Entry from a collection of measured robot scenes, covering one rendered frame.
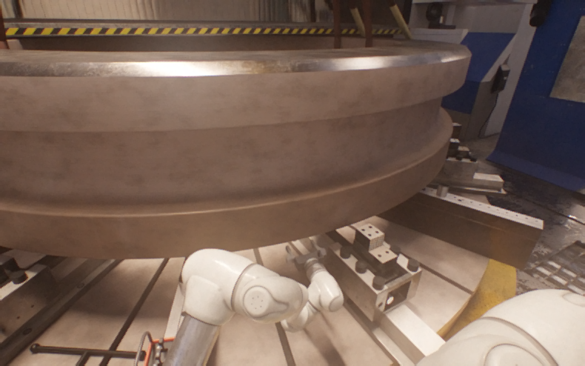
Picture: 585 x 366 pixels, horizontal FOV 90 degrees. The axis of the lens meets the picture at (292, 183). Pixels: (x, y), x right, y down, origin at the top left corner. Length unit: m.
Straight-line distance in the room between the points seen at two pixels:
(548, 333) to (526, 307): 0.04
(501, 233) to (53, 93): 2.77
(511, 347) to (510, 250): 2.34
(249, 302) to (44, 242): 1.39
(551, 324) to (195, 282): 0.70
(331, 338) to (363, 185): 0.90
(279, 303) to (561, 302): 0.51
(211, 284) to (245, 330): 1.17
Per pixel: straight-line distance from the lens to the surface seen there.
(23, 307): 2.24
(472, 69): 6.62
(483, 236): 2.74
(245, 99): 1.27
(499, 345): 0.44
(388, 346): 1.91
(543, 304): 0.57
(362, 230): 1.81
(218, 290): 0.80
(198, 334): 0.85
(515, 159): 5.72
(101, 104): 1.39
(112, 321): 2.25
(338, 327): 1.98
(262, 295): 0.72
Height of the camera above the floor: 1.89
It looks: 28 degrees down
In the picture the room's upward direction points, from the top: 1 degrees clockwise
